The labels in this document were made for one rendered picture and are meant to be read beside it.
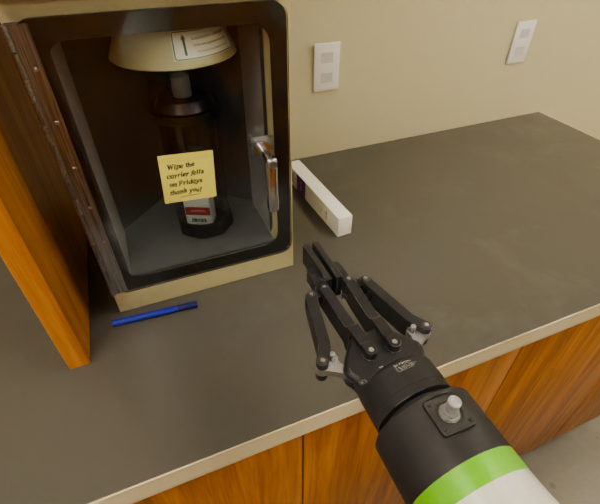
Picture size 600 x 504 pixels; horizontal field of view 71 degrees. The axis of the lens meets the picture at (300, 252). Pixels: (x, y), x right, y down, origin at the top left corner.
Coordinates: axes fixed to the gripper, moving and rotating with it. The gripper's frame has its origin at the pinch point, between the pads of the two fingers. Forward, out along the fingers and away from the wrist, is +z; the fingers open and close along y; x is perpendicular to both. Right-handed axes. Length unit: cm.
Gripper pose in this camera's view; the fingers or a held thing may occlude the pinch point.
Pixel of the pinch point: (321, 268)
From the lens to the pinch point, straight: 50.6
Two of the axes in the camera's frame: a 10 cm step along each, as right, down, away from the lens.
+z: -3.8, -6.0, 7.1
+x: -0.1, 7.7, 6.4
